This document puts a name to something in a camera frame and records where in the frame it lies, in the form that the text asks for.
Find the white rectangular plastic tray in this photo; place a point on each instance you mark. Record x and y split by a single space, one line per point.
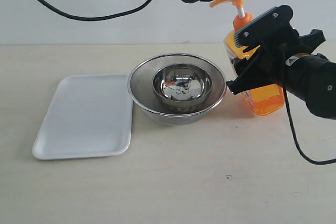
89 116

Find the small stainless steel bowl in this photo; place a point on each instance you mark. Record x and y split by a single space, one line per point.
182 85

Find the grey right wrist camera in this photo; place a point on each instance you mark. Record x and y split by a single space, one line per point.
263 26

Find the orange pump soap bottle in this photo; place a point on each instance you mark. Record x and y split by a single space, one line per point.
264 100

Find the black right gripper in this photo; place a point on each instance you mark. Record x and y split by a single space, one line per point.
264 66

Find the steel mesh colander bowl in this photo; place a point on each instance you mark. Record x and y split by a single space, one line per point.
140 89

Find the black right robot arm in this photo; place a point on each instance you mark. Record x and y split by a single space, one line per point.
311 78

